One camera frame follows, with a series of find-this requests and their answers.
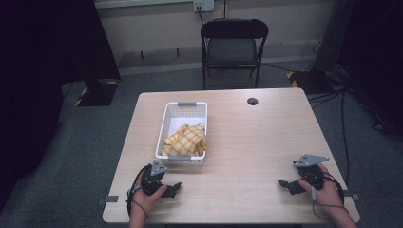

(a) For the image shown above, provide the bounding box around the person's right hand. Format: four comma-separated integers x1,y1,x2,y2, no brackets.
297,162,345,216

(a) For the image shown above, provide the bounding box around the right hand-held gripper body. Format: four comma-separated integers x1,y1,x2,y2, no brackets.
294,154,331,191

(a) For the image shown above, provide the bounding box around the gray left gripper cable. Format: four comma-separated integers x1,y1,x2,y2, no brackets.
126,185,149,219

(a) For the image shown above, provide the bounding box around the white plastic basket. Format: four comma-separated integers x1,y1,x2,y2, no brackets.
154,101,209,167

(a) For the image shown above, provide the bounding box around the white wall socket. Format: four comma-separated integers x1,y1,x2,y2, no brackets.
192,0,216,13

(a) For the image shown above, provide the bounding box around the gray right gripper cable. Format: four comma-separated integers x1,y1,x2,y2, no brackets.
311,185,350,220

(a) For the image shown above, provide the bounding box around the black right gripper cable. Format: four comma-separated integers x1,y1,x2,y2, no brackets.
322,171,346,205

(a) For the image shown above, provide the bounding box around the black floor cable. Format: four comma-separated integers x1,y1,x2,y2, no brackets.
306,87,354,188

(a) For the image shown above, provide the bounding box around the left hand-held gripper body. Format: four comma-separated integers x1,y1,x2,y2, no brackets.
141,159,168,196

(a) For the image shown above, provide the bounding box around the black plug cable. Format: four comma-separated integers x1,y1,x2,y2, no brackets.
196,4,205,27

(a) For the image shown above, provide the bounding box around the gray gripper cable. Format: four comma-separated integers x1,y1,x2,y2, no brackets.
311,185,350,220
126,185,149,219

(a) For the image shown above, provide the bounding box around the person's left hand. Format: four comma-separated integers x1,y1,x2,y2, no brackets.
131,173,168,212

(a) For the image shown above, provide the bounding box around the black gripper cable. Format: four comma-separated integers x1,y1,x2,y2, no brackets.
322,171,346,205
125,163,152,219

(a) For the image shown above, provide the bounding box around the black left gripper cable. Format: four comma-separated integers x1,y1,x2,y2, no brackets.
125,163,152,219

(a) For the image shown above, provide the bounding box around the black folding chair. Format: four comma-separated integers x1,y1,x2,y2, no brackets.
200,17,270,91

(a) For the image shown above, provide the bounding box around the gray table clamp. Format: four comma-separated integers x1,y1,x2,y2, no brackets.
97,195,120,206
343,191,362,202

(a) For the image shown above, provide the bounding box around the black curtain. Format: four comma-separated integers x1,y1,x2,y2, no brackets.
336,0,403,136
0,0,122,214

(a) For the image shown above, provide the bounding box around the black stand base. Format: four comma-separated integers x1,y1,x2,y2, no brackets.
286,67,337,95
73,78,122,108

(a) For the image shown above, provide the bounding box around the yellow checked cloth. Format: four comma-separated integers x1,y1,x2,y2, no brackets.
160,123,208,158

